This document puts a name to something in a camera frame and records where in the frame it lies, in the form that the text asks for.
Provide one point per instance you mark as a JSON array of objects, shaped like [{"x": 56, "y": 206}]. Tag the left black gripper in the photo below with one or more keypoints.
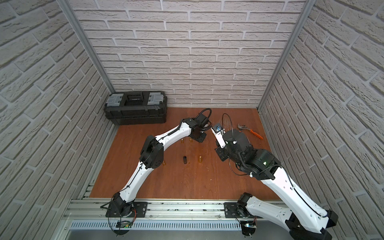
[{"x": 197, "y": 136}]

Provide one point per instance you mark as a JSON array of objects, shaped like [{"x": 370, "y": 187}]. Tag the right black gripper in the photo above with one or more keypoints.
[{"x": 219, "y": 151}]

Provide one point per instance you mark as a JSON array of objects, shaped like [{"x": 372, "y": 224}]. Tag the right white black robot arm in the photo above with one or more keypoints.
[{"x": 302, "y": 217}]

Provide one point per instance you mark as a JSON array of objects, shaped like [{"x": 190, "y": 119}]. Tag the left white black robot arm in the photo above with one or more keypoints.
[{"x": 152, "y": 156}]

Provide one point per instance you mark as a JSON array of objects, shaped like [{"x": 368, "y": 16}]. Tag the black grey toolbox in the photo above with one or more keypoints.
[{"x": 136, "y": 108}]

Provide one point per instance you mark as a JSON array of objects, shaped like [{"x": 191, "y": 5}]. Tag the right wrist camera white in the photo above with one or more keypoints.
[{"x": 218, "y": 132}]

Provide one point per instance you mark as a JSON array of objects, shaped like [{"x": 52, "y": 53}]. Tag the orange handled pliers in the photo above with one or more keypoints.
[{"x": 245, "y": 128}]

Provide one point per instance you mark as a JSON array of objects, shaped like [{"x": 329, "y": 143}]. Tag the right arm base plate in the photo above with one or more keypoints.
[{"x": 232, "y": 210}]

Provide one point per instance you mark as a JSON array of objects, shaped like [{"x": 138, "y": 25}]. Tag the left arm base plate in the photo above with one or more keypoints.
[{"x": 136, "y": 209}]

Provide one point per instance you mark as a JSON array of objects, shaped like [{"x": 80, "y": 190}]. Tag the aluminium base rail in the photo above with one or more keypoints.
[{"x": 158, "y": 209}]

